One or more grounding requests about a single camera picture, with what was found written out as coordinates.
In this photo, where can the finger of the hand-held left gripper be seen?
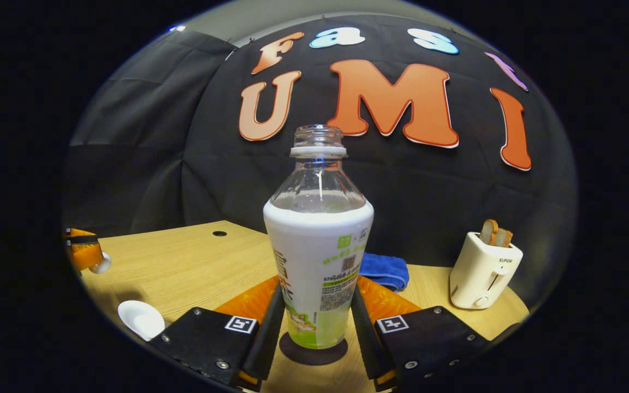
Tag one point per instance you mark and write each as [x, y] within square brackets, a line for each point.
[84, 255]

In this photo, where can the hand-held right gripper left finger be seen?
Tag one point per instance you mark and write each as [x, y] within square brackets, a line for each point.
[268, 344]

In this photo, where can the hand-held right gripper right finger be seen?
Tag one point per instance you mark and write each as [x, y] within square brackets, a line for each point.
[366, 344]

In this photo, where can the white teacup lid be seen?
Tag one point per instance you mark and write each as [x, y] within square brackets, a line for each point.
[101, 263]

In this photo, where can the dark round coaster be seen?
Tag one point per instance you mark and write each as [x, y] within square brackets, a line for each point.
[314, 356]

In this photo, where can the white teacup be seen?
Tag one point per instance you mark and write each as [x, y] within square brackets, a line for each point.
[141, 319]

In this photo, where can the clear water bottle white label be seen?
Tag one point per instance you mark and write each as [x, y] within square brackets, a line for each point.
[317, 256]

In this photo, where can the blue towel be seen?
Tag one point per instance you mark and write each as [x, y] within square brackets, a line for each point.
[385, 270]

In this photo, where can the cream toaster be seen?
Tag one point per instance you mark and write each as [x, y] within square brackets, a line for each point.
[481, 273]

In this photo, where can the black backdrop cloth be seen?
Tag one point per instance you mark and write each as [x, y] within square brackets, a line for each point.
[423, 202]

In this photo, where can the toast slice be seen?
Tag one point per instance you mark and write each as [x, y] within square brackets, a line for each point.
[488, 232]
[503, 238]

